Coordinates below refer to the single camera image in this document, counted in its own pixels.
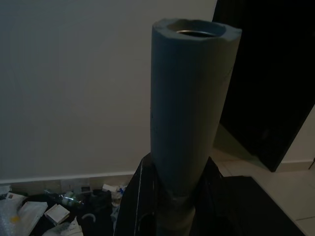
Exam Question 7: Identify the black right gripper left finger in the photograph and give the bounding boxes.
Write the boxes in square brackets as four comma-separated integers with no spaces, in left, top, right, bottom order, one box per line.
[114,154,160,236]

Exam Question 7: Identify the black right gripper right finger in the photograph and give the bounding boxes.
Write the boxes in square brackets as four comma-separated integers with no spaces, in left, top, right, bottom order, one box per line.
[190,156,238,236]

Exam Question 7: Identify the grey foam-covered broom handle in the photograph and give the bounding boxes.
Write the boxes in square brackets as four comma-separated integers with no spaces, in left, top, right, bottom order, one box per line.
[149,17,243,236]

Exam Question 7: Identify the white and blue crumpled wrapper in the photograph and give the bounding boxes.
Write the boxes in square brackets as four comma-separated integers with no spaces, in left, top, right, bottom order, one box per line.
[110,184,129,208]

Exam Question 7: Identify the small white carton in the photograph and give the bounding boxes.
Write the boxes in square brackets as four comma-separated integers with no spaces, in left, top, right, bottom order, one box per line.
[101,183,119,194]

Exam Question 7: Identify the black plastic bag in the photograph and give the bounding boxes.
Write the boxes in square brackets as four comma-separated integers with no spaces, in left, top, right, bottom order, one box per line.
[80,189,114,236]

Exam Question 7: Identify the clear crumpled plastic bottle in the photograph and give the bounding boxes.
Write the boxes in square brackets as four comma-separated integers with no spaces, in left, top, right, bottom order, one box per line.
[43,188,86,207]

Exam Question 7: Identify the white printed paper sheet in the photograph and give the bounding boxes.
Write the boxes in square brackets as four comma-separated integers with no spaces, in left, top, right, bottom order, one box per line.
[48,215,83,236]

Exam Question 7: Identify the small white cardboard box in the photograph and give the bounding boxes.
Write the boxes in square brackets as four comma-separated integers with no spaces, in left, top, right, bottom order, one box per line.
[44,203,70,225]

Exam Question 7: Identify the white padded paper package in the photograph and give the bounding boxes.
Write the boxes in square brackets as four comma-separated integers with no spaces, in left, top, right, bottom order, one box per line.
[17,201,48,231]

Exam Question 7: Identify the clear bubble wrap sheet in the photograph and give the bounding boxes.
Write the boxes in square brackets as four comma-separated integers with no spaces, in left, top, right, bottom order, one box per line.
[0,185,28,236]

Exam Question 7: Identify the dark wooden door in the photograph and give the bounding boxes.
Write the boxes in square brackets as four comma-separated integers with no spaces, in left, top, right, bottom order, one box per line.
[212,0,315,173]

